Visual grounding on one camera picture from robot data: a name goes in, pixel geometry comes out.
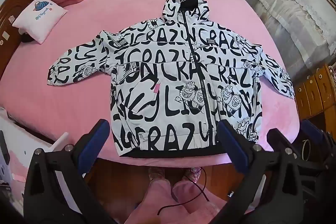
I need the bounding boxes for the wooden drawer cabinet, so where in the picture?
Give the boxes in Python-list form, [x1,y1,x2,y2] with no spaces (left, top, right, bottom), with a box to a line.
[294,64,336,122]

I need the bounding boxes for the pink bed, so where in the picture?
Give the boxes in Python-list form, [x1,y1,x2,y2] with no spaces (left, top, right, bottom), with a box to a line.
[0,0,302,169]

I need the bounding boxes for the white printed cushion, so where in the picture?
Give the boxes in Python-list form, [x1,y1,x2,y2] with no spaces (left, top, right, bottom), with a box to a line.
[12,0,68,44]

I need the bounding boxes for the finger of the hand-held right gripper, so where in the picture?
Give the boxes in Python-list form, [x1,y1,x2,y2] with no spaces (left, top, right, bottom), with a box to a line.
[299,120,329,161]
[267,128,298,159]

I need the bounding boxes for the person's pink pants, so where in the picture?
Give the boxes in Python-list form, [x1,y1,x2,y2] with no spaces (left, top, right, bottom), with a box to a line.
[136,178,225,224]

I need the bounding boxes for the black cable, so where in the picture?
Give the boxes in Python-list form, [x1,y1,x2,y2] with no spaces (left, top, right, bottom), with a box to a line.
[157,166,211,215]

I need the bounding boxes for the dark wooden headboard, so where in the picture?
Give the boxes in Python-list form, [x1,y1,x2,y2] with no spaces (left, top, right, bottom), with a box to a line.
[0,0,40,75]

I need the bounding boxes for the white bedside furniture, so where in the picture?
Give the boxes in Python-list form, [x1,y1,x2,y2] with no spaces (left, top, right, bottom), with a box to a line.
[0,107,69,195]

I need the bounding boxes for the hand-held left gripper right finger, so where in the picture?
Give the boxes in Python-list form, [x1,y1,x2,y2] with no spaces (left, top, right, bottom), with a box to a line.
[217,119,313,224]

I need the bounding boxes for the white black printed hooded jacket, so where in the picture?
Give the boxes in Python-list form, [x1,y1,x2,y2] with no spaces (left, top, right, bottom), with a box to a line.
[47,0,294,159]

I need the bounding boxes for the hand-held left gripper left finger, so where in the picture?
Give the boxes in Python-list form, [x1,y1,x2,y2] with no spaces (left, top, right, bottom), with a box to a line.
[23,119,116,224]

